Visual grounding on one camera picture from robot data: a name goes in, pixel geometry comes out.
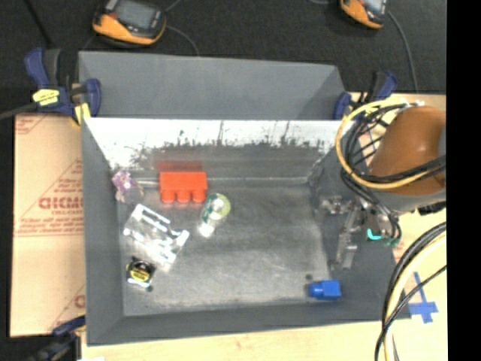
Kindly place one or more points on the black and yellow tape measure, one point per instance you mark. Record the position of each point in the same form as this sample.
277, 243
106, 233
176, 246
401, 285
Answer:
140, 271

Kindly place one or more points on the clear plastic tray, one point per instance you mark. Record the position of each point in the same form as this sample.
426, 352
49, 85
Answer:
156, 235

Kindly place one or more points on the clear plastic bottle, green label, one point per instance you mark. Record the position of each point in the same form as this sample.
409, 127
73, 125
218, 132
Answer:
214, 211

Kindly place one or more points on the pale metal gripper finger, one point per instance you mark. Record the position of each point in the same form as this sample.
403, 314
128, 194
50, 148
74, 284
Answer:
334, 206
346, 250

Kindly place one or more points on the small blue block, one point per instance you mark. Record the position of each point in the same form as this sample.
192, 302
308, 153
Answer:
326, 290

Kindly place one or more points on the red toy block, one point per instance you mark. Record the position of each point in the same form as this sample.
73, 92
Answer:
182, 184

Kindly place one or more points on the black cylinder on white bracket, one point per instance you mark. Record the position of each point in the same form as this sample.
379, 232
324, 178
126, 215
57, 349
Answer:
430, 210

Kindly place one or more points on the grey metal bin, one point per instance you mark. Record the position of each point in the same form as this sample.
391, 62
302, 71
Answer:
244, 246

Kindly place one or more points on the small purple packet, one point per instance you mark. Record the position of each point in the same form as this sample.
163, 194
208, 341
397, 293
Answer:
123, 181

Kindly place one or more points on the brown cardboard board, red print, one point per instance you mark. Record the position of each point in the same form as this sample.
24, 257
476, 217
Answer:
45, 239

